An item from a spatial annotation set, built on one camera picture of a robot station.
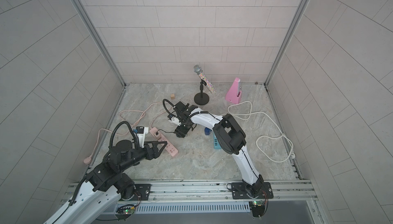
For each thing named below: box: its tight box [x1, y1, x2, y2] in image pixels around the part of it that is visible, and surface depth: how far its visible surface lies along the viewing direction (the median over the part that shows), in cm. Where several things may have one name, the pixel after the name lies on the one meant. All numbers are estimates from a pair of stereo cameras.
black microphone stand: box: [193, 78, 210, 106], surface depth 109 cm
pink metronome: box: [225, 77, 243, 105], surface depth 104 cm
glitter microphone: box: [193, 64, 217, 95], surface depth 91 cm
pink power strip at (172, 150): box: [149, 126, 179, 158], surface depth 84 cm
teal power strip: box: [212, 132, 222, 150], surface depth 86 cm
